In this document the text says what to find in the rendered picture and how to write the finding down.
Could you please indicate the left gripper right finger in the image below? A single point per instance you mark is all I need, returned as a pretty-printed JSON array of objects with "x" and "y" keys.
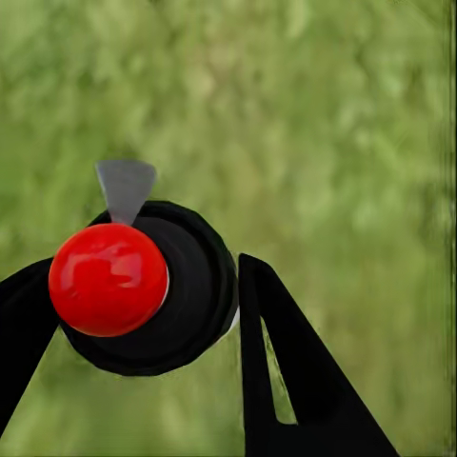
[{"x": 332, "y": 419}]

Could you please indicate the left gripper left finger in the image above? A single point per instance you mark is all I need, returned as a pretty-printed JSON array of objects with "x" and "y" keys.
[{"x": 27, "y": 322}]

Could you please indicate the pesticide atomizer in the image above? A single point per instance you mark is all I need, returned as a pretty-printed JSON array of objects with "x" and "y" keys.
[{"x": 148, "y": 286}]

